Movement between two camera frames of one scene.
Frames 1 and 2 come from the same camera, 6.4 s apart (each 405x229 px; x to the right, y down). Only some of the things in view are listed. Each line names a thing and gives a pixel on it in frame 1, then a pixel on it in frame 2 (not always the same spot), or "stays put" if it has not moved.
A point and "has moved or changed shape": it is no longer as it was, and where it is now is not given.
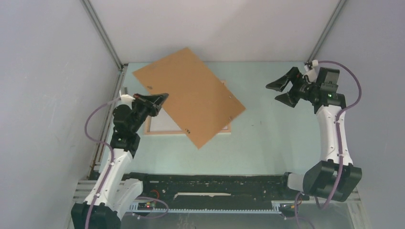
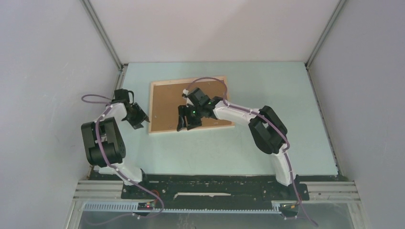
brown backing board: x=197 y=101 has moved or changed shape
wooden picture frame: x=147 y=129 → x=165 y=97
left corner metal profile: x=105 y=40 stays put
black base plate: x=172 y=188 stays put
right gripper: x=288 y=98 → x=184 y=110
